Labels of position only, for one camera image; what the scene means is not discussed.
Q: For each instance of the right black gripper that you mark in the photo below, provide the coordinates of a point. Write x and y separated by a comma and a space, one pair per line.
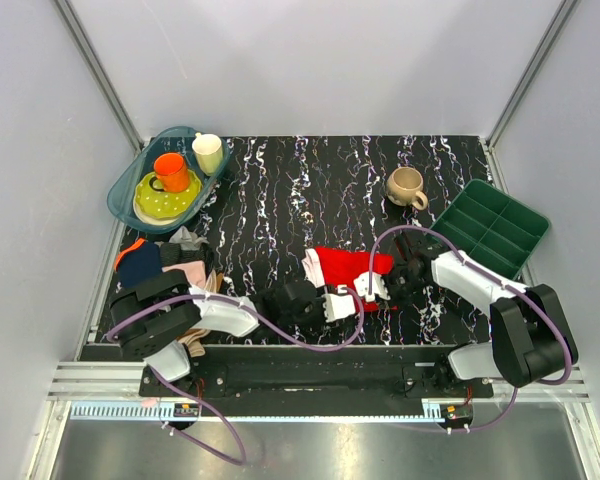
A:
395, 299

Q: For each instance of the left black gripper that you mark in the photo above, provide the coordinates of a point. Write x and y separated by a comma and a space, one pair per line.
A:
321, 319

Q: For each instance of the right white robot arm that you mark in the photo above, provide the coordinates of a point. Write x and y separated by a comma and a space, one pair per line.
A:
530, 339

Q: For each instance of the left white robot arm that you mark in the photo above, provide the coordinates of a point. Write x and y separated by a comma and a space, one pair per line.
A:
238, 317

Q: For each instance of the beige ceramic mug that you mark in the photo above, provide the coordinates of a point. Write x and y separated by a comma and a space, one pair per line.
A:
404, 188

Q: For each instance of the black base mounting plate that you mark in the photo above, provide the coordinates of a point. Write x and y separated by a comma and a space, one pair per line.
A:
289, 382

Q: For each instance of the green divided organizer tray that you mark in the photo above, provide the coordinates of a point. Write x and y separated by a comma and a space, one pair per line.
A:
493, 228

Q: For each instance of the pile of mixed clothes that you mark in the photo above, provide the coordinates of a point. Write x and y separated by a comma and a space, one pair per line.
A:
175, 270

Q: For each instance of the yellow green dotted plate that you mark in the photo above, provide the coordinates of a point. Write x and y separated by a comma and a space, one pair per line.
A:
153, 205

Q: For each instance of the cream yellow cup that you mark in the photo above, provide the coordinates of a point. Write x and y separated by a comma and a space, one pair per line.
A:
208, 150

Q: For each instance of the orange mug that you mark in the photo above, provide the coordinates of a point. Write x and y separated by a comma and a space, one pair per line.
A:
170, 174

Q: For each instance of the aluminium rail frame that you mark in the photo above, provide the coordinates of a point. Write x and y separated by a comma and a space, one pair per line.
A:
121, 391

